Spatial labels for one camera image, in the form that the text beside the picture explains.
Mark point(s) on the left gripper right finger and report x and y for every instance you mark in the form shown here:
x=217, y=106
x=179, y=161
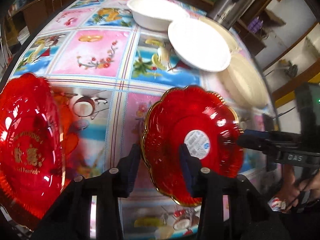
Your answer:
x=190, y=169

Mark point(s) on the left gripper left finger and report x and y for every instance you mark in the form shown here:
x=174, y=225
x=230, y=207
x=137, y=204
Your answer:
x=128, y=168

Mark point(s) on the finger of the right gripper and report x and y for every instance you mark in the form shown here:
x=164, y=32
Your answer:
x=266, y=142

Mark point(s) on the small red glass plate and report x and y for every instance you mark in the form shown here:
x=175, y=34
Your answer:
x=205, y=123

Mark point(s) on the beige plastic plate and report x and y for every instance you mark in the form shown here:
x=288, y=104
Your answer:
x=244, y=83

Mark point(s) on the large red wedding plate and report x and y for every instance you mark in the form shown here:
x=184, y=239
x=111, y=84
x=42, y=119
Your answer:
x=32, y=165

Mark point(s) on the beige plastic bowl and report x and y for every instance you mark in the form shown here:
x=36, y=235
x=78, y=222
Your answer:
x=226, y=35

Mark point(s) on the white foam plate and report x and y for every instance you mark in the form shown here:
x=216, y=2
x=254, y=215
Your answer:
x=199, y=45

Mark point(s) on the white foam bowl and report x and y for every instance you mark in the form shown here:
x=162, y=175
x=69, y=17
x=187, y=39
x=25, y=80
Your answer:
x=156, y=15

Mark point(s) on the person right hand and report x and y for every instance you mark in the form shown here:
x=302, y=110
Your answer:
x=290, y=189

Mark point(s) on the colourful printed tablecloth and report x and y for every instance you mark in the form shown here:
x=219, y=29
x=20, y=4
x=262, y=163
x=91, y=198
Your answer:
x=112, y=72

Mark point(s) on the steel thermos jug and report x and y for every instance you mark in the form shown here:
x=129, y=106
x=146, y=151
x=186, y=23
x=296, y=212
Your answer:
x=227, y=12

